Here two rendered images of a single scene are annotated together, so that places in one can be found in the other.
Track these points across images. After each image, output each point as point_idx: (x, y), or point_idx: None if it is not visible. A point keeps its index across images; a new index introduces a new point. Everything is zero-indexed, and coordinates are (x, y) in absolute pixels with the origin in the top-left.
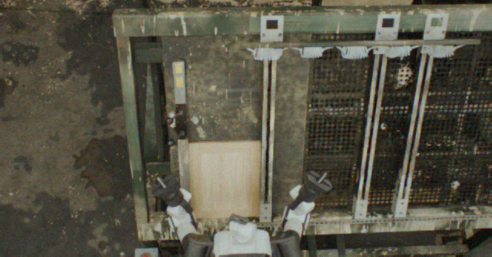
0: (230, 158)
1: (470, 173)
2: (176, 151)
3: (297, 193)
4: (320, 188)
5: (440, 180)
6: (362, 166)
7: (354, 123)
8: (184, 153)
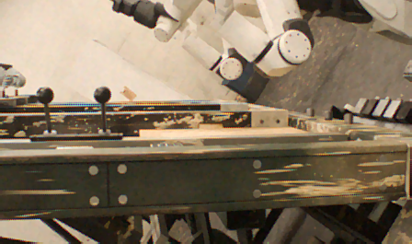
0: (175, 135)
1: (267, 236)
2: (159, 145)
3: (158, 20)
4: None
5: (280, 241)
6: (169, 104)
7: (192, 240)
8: (161, 137)
